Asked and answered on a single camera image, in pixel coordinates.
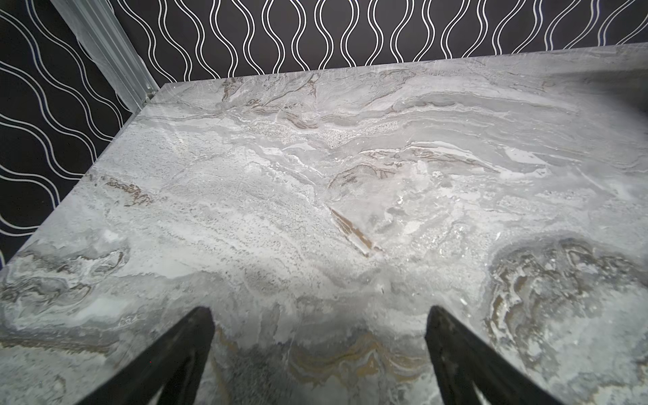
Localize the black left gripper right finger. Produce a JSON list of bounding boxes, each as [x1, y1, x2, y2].
[[425, 305, 560, 404]]

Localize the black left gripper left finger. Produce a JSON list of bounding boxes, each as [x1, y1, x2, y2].
[[79, 306, 215, 404]]

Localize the aluminium corner frame post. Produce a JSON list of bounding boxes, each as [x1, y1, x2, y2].
[[52, 0, 159, 113]]

